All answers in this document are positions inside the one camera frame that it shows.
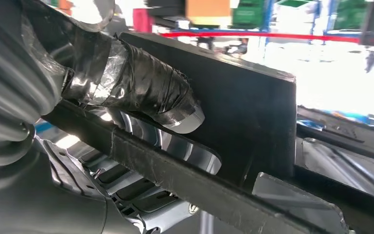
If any stainless steel workbench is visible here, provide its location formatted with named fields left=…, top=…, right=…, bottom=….
left=295, top=105, right=374, bottom=234

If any cardboard box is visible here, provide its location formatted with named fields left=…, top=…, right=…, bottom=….
left=185, top=0, right=233, bottom=26

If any green plastic crate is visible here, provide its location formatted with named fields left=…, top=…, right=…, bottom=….
left=232, top=0, right=267, bottom=30
left=334, top=0, right=368, bottom=31

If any red barrier belt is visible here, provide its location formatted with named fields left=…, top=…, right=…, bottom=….
left=159, top=30, right=360, bottom=44

